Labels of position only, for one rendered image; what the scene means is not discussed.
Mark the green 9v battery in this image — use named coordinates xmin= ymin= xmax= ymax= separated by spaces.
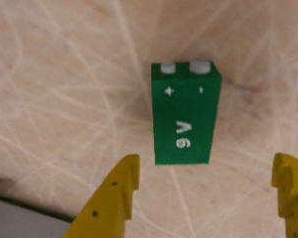
xmin=151 ymin=61 xmax=224 ymax=168

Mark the grey drawer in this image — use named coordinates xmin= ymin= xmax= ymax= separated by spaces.
xmin=0 ymin=202 xmax=70 ymax=238

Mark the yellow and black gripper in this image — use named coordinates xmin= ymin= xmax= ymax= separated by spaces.
xmin=62 ymin=152 xmax=298 ymax=238

